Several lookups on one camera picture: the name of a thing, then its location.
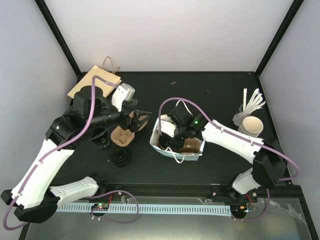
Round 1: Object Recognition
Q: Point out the single brown cup carrier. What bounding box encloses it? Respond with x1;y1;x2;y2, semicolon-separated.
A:
179;138;202;154

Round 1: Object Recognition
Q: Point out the light blue paper bag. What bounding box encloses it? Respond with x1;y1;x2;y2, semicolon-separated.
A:
149;98;208;164

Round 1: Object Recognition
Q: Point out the stack of black lids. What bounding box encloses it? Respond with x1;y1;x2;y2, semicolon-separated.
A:
111;147;131;168

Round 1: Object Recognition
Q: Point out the stack of white paper cups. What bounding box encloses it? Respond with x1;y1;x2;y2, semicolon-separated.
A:
238;116;264;138

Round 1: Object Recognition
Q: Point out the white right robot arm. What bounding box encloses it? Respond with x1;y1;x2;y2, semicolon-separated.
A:
161;105;287;202

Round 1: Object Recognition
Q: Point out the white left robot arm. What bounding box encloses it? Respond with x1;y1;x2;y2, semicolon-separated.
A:
0;84;151;223

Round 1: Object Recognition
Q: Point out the black paper coffee cup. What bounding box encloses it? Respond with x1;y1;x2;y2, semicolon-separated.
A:
92;135;110;149

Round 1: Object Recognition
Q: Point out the brown kraft paper bag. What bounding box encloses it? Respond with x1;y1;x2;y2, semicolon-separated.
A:
67;56;123;100

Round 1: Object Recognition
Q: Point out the clear cup of stirrers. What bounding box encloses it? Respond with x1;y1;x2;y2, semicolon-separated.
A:
232;88;266;127

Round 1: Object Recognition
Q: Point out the black circuit board with leds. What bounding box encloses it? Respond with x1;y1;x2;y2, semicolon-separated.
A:
91;203;110;211

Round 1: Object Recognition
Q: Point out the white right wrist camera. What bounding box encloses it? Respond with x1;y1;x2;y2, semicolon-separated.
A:
158;120;177;138

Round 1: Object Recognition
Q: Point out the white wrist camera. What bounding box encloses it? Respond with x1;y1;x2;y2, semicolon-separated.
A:
111;83;136;112
158;120;177;138

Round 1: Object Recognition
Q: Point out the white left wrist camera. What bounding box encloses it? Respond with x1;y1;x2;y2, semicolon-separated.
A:
111;83;136;112

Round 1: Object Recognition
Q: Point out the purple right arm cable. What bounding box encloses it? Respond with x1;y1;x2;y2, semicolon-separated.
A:
158;97;301;181

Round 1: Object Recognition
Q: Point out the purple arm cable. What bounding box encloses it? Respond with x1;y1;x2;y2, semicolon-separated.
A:
2;75;120;231
158;97;301;181

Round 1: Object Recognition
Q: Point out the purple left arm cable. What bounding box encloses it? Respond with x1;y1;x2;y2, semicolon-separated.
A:
2;75;120;231

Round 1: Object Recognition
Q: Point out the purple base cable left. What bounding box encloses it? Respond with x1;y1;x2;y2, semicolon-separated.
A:
88;189;140;224

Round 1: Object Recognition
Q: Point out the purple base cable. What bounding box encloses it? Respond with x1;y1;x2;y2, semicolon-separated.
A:
88;189;140;224
231;188;271;223

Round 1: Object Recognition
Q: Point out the light blue cable duct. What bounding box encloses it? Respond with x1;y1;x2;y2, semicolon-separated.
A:
57;202;231;217

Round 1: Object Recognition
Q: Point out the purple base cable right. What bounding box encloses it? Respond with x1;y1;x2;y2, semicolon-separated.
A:
231;188;271;223

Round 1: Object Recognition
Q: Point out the black frame post left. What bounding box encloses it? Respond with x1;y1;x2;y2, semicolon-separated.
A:
34;0;82;78

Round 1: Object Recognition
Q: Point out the black frame post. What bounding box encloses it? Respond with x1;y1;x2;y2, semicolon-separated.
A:
34;0;82;78
254;0;304;77

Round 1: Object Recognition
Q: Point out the black frame post right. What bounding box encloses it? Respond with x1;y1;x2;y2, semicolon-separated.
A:
254;0;304;77

